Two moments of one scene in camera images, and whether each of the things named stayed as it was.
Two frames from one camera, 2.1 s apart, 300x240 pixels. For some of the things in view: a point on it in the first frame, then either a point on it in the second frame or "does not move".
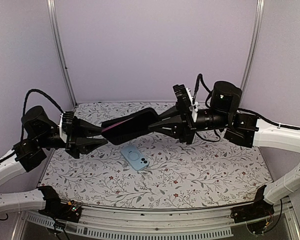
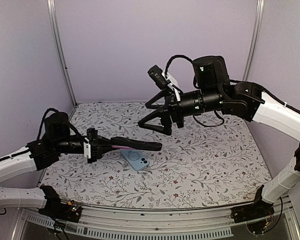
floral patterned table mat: [154, 171] does not move
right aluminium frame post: [254, 42] does not move
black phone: [129, 127] → [126, 142]
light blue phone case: [136, 160] does not move
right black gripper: [183, 127] → [170, 105]
